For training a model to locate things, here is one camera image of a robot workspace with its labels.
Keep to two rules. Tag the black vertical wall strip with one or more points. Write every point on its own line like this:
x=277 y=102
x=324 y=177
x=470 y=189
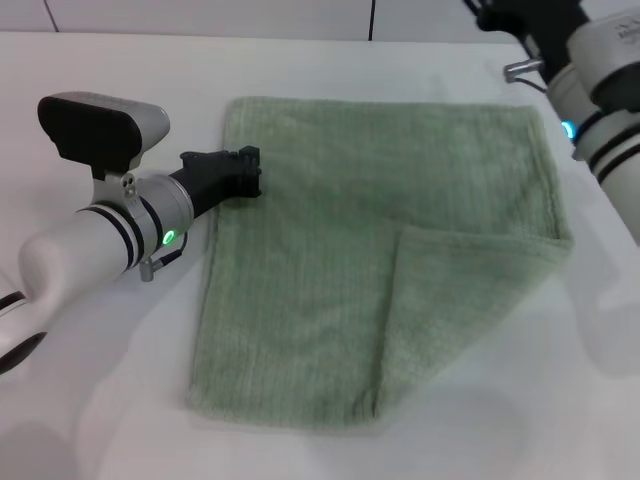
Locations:
x=371 y=20

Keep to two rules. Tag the left wrist camera black silver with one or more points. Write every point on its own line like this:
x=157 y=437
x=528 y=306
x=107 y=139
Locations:
x=100 y=130

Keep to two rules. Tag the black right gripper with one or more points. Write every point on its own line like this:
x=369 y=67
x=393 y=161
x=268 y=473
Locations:
x=540 y=20

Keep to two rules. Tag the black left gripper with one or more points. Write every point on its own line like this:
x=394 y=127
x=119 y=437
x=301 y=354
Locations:
x=210 y=180

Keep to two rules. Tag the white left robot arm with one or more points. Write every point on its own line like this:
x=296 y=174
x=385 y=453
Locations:
x=75 y=250

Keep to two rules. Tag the wrist camera black silver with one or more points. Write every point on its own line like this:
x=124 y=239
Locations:
x=610 y=40
x=100 y=130

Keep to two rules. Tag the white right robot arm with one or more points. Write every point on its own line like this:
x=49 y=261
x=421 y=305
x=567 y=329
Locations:
x=620 y=165

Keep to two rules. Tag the green terry towel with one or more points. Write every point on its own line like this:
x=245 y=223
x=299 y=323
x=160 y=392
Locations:
x=350 y=250

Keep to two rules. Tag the right wrist camera black silver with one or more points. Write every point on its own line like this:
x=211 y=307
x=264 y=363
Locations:
x=610 y=40

